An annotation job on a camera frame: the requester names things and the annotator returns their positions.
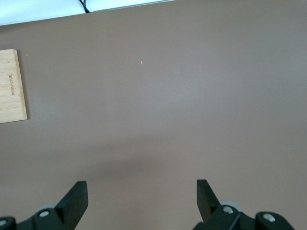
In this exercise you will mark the wooden cutting board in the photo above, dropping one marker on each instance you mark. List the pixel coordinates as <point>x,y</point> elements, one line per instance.
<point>10,88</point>

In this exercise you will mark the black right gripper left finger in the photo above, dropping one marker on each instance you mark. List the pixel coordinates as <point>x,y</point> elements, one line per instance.
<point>72,203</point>

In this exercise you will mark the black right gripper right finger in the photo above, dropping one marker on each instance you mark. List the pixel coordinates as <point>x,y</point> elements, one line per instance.
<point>211,206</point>

